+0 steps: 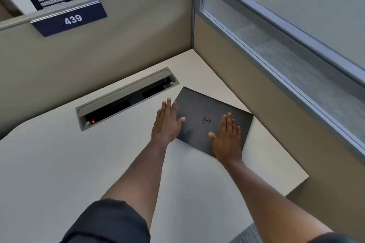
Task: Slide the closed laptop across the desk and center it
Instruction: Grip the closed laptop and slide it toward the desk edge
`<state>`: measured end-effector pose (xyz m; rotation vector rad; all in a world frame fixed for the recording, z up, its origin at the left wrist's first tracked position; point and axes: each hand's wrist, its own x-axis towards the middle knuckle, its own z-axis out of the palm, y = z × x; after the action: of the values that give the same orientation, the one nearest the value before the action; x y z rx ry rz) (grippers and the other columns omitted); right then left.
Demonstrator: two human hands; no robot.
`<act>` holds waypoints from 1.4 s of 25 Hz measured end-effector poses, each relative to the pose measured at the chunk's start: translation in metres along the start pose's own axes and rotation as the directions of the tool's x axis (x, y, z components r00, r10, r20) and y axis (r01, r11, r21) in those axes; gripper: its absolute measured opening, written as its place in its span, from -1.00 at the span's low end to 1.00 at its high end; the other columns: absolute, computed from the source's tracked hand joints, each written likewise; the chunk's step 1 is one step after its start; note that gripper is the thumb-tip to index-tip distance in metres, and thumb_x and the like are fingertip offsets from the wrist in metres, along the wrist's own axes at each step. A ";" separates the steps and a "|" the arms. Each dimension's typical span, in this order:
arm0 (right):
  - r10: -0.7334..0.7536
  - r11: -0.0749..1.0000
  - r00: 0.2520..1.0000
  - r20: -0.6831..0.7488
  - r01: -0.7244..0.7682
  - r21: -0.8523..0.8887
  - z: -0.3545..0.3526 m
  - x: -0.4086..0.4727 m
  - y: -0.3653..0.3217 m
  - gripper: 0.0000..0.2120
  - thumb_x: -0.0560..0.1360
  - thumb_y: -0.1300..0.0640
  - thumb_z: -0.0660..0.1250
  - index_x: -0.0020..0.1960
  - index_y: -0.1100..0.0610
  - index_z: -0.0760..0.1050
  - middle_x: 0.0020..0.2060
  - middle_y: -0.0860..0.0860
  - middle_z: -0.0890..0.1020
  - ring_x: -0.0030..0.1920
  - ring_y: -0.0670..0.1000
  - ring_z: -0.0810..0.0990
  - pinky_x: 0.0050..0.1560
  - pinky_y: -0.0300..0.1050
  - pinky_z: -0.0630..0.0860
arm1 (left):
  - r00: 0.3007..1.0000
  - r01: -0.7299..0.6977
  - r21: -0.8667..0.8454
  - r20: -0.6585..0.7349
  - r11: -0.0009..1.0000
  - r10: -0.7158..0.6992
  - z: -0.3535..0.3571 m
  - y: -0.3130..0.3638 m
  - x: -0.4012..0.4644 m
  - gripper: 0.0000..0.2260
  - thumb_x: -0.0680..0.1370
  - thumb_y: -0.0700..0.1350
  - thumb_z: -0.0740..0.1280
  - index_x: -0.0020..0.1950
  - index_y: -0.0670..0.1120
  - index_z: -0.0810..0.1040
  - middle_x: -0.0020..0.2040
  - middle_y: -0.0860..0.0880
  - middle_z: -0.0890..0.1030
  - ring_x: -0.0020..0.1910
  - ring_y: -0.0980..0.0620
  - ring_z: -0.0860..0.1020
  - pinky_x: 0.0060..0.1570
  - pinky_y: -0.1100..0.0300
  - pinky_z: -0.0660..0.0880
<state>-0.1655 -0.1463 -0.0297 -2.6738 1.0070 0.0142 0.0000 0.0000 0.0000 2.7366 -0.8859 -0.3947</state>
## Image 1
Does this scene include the person's left hand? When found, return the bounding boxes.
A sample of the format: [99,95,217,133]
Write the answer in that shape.
[151,98,186,145]

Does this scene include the person's right hand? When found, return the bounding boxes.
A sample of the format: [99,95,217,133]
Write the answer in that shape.
[209,112,243,164]

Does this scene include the dark grey laptop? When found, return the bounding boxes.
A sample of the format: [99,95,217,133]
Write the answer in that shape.
[175,86,254,164]

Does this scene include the person's left forearm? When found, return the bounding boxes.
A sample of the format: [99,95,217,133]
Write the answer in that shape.
[100,137,169,230]

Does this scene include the person's right forearm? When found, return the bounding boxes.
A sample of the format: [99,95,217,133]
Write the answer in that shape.
[218,160,335,243]

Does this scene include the beige partition with glass window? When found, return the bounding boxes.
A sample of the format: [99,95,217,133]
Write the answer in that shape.
[193,0,365,243]

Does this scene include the beige cubicle partition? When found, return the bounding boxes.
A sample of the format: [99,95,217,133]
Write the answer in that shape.
[0,0,195,140]

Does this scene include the person's left dark sleeve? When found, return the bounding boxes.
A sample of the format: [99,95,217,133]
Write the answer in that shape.
[61,198,151,243]

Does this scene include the person's dark sleeve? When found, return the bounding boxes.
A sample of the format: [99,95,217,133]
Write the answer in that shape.
[61,198,151,243]
[310,232,360,243]

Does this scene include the blue desk number plate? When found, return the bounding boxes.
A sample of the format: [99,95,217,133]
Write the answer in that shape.
[30,1,108,38]

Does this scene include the person's right dark sleeve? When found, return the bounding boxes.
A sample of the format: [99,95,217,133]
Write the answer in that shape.
[310,232,360,243]

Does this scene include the grey desk cable box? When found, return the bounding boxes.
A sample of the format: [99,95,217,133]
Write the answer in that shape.
[75,67,180,132]

